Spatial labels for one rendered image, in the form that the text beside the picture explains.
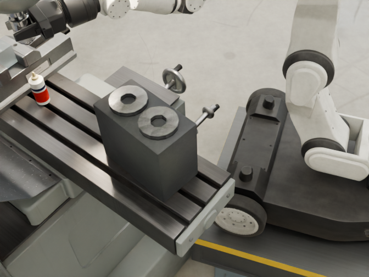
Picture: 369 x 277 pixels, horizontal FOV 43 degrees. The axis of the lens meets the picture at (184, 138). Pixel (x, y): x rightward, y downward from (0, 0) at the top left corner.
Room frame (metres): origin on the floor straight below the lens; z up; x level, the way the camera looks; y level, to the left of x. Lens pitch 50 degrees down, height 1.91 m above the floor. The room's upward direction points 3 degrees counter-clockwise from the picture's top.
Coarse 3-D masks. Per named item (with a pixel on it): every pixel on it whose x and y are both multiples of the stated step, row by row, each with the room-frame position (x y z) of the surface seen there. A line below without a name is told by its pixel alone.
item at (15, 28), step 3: (27, 21) 0.94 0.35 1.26; (30, 21) 0.95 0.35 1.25; (24, 24) 0.93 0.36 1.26; (27, 24) 0.93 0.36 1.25; (30, 24) 0.94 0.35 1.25; (12, 27) 0.93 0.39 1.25; (15, 27) 0.92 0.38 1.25; (18, 27) 0.92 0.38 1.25; (21, 27) 0.92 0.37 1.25; (15, 30) 0.93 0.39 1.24; (18, 30) 0.92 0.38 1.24; (27, 39) 0.93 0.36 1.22; (30, 39) 0.93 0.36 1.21; (33, 39) 0.94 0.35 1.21; (18, 42) 0.93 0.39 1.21; (21, 42) 0.92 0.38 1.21; (24, 42) 0.92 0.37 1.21; (27, 42) 0.92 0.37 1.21; (30, 42) 0.93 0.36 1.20
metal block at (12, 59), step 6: (0, 42) 1.07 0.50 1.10; (6, 42) 1.07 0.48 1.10; (0, 48) 1.05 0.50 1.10; (6, 48) 1.05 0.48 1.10; (12, 48) 1.06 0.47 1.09; (0, 54) 1.03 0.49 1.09; (6, 54) 1.04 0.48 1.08; (12, 54) 1.05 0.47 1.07; (0, 60) 1.02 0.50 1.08; (6, 60) 1.03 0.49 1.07; (12, 60) 1.05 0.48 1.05; (6, 66) 1.03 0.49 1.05
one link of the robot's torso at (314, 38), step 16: (304, 0) 0.98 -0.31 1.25; (320, 0) 0.96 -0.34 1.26; (336, 0) 0.95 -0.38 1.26; (304, 16) 1.00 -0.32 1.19; (320, 16) 0.98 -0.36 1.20; (336, 16) 0.97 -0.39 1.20; (304, 32) 1.00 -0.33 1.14; (320, 32) 0.98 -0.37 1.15; (336, 32) 1.05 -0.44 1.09; (288, 48) 1.05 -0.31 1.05; (304, 48) 0.99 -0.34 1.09; (320, 48) 0.98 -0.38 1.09; (336, 48) 1.02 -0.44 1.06; (288, 64) 0.99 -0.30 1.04; (320, 64) 0.95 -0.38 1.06; (336, 64) 0.99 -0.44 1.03
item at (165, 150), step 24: (120, 96) 0.77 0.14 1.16; (144, 96) 0.77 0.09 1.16; (120, 120) 0.71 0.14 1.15; (144, 120) 0.69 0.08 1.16; (168, 120) 0.69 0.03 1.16; (120, 144) 0.70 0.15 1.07; (144, 144) 0.64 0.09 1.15; (168, 144) 0.63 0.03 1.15; (192, 144) 0.67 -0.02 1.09; (144, 168) 0.64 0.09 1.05; (168, 168) 0.62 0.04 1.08; (192, 168) 0.67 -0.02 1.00; (168, 192) 0.62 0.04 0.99
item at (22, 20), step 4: (24, 16) 0.94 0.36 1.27; (28, 16) 0.94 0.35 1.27; (12, 20) 0.93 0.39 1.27; (16, 20) 0.93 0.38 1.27; (20, 20) 0.93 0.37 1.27; (24, 20) 0.93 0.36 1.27; (28, 20) 0.94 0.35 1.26; (12, 24) 0.93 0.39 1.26; (16, 24) 0.92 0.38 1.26; (20, 24) 0.92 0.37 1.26
